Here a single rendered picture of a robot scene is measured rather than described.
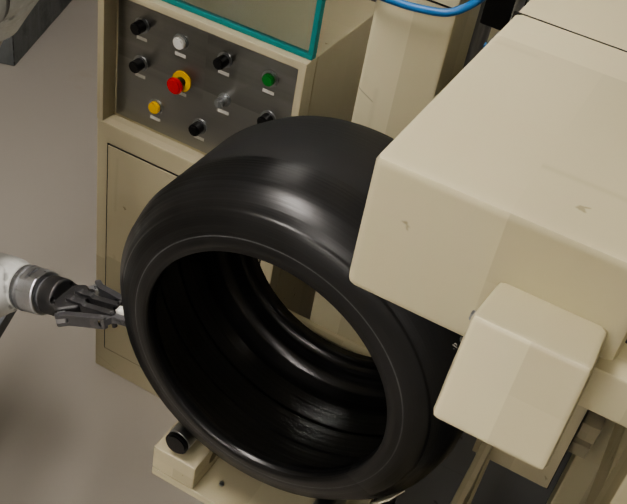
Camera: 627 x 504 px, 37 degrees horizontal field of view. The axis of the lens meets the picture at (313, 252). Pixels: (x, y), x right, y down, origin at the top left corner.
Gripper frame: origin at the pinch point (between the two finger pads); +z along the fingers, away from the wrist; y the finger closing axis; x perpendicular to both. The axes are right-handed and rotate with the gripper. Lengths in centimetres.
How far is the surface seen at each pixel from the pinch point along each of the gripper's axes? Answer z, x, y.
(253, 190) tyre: 36, -38, -9
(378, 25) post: 39, -50, 25
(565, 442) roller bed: 74, 18, 18
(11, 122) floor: -188, 55, 146
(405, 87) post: 43, -40, 25
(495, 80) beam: 72, -61, -16
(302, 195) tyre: 43, -38, -8
